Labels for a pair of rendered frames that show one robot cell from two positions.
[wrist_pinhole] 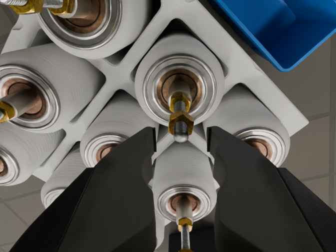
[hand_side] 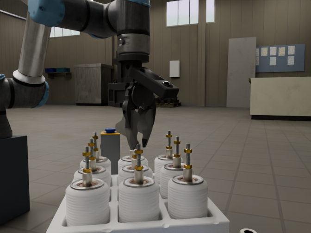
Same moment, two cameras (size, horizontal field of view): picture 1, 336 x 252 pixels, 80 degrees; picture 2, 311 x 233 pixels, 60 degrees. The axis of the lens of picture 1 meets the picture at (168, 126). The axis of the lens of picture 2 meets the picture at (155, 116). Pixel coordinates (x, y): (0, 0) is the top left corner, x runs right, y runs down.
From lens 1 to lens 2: 58 cm
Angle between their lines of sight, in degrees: 66
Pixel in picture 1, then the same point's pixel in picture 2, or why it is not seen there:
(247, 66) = (113, 226)
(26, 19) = not seen: hidden behind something
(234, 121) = (107, 188)
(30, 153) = (161, 164)
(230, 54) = (126, 224)
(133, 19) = (172, 186)
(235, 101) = (105, 211)
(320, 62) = not seen: outside the picture
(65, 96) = (168, 171)
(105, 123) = (149, 173)
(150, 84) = (149, 179)
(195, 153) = not seen: hidden behind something
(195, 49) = (147, 188)
